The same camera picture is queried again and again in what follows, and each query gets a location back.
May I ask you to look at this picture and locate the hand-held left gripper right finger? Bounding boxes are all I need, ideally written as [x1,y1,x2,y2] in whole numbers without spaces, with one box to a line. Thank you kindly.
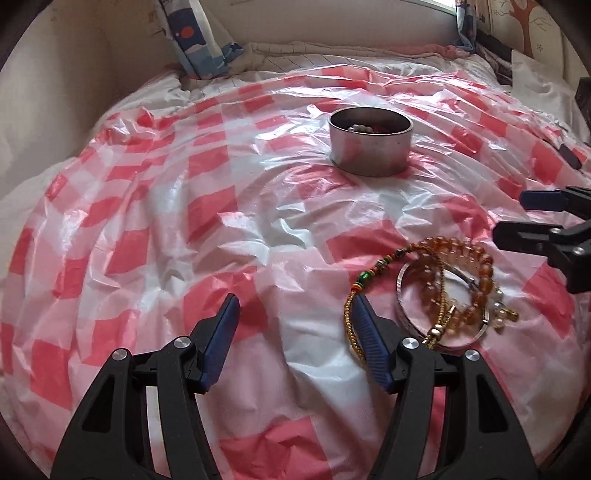
[353,295,539,480]

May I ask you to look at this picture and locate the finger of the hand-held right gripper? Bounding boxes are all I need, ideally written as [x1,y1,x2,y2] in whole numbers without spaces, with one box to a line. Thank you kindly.
[492,222,591,294]
[519,186,591,215]

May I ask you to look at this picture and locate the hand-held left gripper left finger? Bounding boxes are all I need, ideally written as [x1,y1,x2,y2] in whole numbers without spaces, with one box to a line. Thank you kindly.
[50,294,241,480]

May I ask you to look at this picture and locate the golden braided cord bracelet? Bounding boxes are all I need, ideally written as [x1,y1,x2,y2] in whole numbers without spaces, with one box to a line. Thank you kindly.
[344,247,460,363]

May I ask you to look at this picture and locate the amber bead bracelet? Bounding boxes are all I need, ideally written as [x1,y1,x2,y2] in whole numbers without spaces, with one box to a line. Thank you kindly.
[412,236,519,331]

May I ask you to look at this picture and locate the silver bangle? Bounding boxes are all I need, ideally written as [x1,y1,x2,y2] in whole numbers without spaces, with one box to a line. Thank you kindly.
[396,259,492,348]

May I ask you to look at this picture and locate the round metal tin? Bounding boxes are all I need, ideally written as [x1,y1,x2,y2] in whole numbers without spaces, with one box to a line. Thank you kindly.
[329,107,413,177]

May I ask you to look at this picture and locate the black device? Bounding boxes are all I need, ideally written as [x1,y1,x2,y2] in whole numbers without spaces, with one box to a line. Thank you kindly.
[558,143,584,171]

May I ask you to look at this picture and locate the white pillow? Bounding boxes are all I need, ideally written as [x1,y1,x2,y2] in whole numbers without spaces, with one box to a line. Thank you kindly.
[510,48,583,126]

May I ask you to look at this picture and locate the red white checked plastic sheet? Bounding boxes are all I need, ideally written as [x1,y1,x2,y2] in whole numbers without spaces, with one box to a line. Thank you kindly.
[0,60,591,480]

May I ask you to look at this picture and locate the dark clothes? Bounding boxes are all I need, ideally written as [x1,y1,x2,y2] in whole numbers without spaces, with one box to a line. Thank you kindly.
[475,30,516,86]

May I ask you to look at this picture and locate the pink cloth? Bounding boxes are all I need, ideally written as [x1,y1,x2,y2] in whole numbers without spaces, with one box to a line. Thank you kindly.
[383,43,468,59]

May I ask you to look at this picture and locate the blue printed curtain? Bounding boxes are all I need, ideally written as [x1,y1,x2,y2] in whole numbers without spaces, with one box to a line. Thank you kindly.
[455,0,479,49]

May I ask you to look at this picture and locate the striped quilt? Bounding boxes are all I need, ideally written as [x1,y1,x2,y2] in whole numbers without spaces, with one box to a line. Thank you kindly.
[179,41,513,94]

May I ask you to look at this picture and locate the blue patterned pillow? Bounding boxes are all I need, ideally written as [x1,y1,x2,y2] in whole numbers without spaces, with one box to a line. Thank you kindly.
[157,0,245,79]

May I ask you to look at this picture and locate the tree wall sticker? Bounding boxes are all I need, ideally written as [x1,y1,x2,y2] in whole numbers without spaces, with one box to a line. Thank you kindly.
[475,0,570,61]

